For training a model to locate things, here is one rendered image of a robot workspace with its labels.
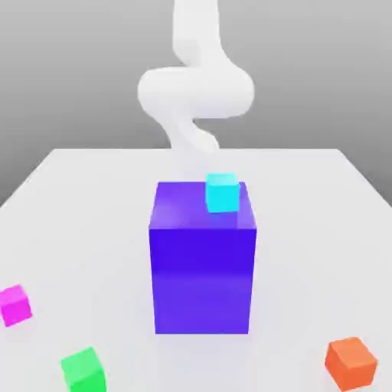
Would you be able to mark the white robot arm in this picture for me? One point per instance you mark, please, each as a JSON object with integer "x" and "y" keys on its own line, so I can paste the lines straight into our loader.
{"x": 196, "y": 92}

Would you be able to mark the small cyan cube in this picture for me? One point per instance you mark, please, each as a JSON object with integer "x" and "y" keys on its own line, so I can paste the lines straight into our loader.
{"x": 222, "y": 194}

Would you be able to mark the small green cube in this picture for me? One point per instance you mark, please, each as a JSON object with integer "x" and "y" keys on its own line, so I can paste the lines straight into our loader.
{"x": 84, "y": 372}

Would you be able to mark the small magenta cube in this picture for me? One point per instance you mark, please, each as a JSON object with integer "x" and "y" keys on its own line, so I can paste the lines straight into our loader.
{"x": 15, "y": 306}

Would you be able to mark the small orange cube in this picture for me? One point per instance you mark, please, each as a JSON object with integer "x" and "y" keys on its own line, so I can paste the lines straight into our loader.
{"x": 350, "y": 363}

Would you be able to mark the large purple box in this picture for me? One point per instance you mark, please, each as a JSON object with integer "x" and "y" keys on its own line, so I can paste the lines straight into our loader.
{"x": 200, "y": 275}

